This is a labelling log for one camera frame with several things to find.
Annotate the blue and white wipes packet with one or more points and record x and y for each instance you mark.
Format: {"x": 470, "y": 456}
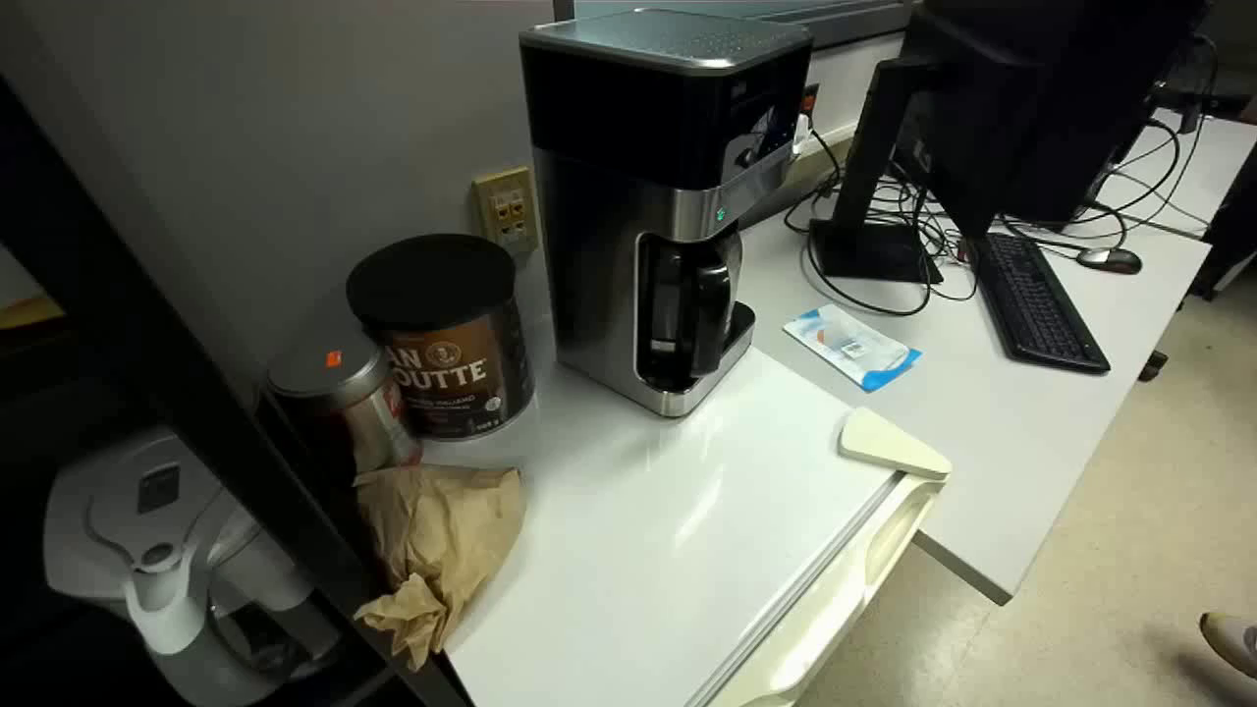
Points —
{"x": 849, "y": 348}

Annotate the black and steel coffeemaker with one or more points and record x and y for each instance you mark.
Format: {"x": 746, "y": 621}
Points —
{"x": 613, "y": 121}

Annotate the small tin with silver lid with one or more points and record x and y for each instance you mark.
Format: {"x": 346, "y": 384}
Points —
{"x": 326, "y": 376}

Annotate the light-coloured shoe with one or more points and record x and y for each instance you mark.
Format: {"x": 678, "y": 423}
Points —
{"x": 1231, "y": 640}

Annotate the white mini fridge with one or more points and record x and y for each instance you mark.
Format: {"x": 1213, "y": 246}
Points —
{"x": 839, "y": 589}

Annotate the black computer mouse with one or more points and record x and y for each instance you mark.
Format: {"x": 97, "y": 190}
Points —
{"x": 1109, "y": 259}

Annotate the black shelving unit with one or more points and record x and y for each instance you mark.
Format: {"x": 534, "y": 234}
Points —
{"x": 160, "y": 355}

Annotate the black glass coffee carafe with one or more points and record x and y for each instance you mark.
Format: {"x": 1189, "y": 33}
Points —
{"x": 681, "y": 314}

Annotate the large brown coffee can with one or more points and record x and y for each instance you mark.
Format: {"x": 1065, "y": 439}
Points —
{"x": 447, "y": 355}

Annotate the black computer monitor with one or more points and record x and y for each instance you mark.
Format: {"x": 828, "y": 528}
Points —
{"x": 1033, "y": 103}

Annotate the beige wall outlet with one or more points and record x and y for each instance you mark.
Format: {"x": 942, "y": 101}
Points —
{"x": 505, "y": 207}

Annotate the black computer keyboard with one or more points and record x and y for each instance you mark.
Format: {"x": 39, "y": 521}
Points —
{"x": 1033, "y": 306}

